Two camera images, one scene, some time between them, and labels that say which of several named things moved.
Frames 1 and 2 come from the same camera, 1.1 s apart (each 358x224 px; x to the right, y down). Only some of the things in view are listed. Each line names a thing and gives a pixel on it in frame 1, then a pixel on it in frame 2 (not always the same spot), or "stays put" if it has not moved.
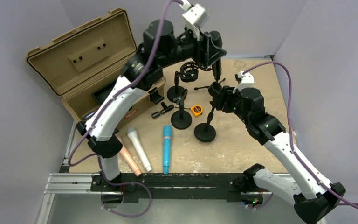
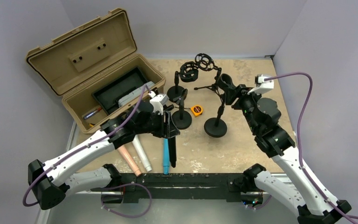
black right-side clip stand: (205, 132) → (217, 127)
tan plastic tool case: (79, 66) stays put
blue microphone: (167, 131) stays put
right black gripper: (223, 100) → (243, 90)
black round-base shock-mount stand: (188, 72) stays put
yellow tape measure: (196, 110) stays put
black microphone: (216, 38) → (172, 150)
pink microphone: (132, 134) → (124, 150)
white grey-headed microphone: (132, 132) stays put
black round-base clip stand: (182, 119) stays put
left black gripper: (206, 52) → (166, 129)
